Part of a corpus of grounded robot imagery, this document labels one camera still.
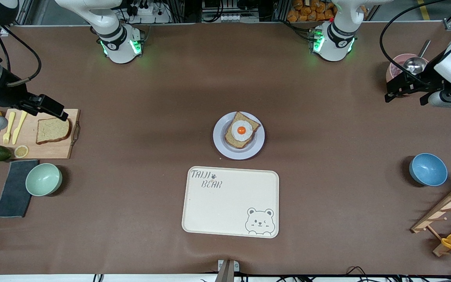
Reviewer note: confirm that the brown bread slice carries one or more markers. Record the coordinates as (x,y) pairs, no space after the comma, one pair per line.
(230,139)
(53,131)

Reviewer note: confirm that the pink bowl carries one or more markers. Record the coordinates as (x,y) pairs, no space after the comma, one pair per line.
(395,64)

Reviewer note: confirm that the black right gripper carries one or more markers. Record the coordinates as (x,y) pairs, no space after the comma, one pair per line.
(3,95)

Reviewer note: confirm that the pale lilac round plate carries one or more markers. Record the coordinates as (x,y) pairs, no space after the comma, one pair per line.
(241,153)

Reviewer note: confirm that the yellow plastic fork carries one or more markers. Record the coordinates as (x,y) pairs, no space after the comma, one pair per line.
(9,127)

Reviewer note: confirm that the dark grey cloth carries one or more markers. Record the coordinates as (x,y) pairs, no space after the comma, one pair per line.
(14,192)

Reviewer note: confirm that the yellow plastic knife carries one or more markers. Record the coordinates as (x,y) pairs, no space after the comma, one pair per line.
(20,125)

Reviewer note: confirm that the lemon slice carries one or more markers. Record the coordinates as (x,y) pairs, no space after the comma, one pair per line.
(21,151)

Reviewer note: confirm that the metal scoop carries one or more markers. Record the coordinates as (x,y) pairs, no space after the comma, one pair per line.
(415,64)

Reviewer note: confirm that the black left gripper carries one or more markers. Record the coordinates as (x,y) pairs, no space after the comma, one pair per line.
(426,79)

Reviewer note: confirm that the blue bowl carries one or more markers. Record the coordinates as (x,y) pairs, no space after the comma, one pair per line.
(428,169)

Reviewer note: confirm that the cream bear print tray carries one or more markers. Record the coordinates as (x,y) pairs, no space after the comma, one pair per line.
(225,207)

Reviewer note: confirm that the fried egg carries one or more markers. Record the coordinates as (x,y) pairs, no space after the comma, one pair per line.
(242,131)

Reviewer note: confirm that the pile of orange bread rolls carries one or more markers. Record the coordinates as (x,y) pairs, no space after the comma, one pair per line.
(307,11)

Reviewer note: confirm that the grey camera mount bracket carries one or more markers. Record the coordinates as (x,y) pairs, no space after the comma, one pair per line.
(227,272)

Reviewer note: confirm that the wooden rack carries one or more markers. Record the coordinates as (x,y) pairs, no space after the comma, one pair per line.
(444,207)

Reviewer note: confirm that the mint green bowl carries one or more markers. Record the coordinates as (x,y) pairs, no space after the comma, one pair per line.
(43,179)

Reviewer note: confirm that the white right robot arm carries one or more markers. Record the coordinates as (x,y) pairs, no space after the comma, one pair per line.
(119,47)

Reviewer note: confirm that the wooden cutting board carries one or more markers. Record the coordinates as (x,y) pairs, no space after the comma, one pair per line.
(49,150)

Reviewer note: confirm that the white socket strip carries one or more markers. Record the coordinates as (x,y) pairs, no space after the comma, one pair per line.
(229,18)

